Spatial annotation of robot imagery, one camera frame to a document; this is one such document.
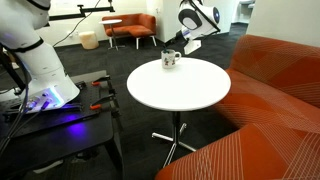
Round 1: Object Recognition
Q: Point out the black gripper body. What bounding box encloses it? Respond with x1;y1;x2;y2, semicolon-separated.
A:
169;31;187;44

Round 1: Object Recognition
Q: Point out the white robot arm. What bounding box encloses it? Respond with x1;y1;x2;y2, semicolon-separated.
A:
0;0;80;112

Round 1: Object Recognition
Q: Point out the white cartoon mug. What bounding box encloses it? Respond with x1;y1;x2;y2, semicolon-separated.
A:
161;49;181;69

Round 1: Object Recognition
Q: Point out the orange background armchair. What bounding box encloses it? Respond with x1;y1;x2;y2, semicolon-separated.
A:
101;13;156;48

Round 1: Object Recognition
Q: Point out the round white table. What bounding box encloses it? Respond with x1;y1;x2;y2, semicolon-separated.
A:
127;58;231;167

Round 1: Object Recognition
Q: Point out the small round side table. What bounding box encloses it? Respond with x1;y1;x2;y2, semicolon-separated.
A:
99;19;125;51

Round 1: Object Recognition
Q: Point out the cream cylindrical stool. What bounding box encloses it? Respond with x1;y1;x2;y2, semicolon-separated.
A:
79;31;99;50

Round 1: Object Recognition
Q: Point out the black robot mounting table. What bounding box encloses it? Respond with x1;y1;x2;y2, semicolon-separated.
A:
0;69;126;180

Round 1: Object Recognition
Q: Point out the large orange sofa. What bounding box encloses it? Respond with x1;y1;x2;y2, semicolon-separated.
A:
155;35;320;180

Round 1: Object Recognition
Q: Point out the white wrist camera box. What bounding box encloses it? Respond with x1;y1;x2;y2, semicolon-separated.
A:
184;40;201;55

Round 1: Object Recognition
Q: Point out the black overhead camera boom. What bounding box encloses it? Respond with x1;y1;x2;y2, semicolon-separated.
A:
49;0;115;21

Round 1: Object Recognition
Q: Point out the upper orange-handled clamp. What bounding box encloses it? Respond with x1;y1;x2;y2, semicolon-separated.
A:
91;75;115;94

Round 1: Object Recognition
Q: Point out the orange-handled clamp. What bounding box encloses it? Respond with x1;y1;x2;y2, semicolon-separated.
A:
90;94;120;118
91;75;115;94

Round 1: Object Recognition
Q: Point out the lower orange-handled clamp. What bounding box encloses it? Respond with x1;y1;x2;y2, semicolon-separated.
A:
90;94;120;118

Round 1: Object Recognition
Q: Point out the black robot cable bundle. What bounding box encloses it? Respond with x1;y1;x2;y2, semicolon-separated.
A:
0;46;38;158

